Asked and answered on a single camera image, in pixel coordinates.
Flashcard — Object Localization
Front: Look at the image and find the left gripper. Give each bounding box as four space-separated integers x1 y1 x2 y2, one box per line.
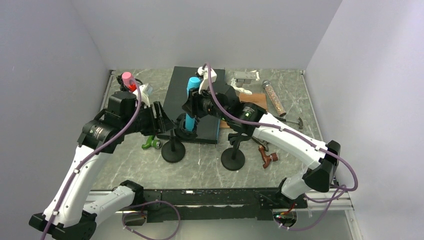
122 100 177 137

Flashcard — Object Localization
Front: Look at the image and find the brown pipe fitting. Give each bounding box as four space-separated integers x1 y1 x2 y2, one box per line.
258 145 279 169

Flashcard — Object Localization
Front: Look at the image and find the pink microphone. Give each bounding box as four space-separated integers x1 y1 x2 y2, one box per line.
121 71 137 92

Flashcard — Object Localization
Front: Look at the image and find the black clip microphone stand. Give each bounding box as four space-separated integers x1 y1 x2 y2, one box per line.
220 133 251 171

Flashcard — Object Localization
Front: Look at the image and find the blue microphone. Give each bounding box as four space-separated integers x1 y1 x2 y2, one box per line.
185 76 202 132

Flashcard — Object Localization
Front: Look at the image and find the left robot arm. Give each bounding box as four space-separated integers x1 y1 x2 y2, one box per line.
29 91 174 240

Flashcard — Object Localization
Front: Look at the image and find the silver mesh glitter microphone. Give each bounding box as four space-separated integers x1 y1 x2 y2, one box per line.
262 79 287 117

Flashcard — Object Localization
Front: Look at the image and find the metal bracket fixture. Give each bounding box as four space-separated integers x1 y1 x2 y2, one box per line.
229 70 260 95

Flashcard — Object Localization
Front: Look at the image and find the grey metal pipe fitting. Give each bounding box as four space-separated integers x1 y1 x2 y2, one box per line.
252 137 269 152

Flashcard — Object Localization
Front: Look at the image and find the black shock mount stand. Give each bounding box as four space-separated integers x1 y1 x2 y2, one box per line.
161 113 199 164

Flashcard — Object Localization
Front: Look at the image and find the black base frame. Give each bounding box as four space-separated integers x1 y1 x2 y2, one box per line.
110 187 335 223

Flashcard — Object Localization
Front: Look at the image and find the black flat box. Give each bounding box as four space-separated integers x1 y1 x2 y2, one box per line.
162 66 220 145

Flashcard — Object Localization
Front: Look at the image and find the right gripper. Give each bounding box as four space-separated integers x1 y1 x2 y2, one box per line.
182 82 230 122

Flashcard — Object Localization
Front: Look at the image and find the black handled hammer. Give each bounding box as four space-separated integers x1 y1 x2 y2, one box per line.
276 116 304 130

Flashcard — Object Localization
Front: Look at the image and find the wooden board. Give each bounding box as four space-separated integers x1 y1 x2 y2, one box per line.
219 91 268 129

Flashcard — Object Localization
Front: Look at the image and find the black tripod microphone stand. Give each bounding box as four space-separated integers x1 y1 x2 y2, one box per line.
116 75 136 93

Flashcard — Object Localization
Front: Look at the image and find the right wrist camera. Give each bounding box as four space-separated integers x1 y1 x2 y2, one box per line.
197 65 217 91

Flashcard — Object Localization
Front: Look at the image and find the green pipe fitting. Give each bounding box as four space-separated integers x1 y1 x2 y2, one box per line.
141 135 162 150

